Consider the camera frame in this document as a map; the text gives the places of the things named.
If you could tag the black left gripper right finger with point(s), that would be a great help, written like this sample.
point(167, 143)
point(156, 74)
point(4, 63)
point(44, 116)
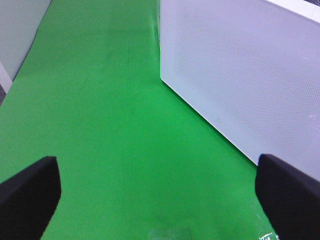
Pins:
point(289, 198)

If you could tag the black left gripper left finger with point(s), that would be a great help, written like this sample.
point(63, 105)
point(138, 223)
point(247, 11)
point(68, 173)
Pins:
point(29, 199)

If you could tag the white microwave door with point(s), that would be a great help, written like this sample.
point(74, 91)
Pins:
point(251, 68)

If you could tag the clear tape patch right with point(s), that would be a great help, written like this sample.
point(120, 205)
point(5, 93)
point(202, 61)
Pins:
point(264, 229)

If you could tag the clear tape patch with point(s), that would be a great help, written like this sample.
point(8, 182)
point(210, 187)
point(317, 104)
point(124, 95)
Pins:
point(264, 229)
point(170, 234)

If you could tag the clear tape patch centre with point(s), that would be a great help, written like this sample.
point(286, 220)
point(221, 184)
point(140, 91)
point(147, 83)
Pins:
point(170, 234)

